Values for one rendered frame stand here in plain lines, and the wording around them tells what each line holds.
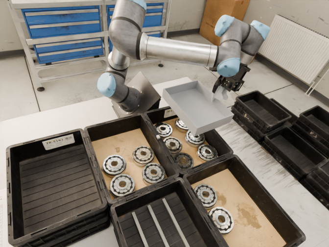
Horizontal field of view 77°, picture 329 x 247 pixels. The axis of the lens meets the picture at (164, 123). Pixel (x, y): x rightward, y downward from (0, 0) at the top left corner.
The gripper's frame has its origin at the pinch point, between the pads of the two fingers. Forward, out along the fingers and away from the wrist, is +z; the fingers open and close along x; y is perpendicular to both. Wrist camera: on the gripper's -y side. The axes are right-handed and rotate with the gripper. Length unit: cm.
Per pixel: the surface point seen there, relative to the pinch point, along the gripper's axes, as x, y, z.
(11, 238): -81, 10, 39
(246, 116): 91, -13, 34
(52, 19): -20, -190, 39
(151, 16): 89, -183, 12
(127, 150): -31.5, -8.7, 35.7
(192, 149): -3.3, 6.5, 27.6
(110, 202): -52, 15, 31
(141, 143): -23.6, -9.6, 33.5
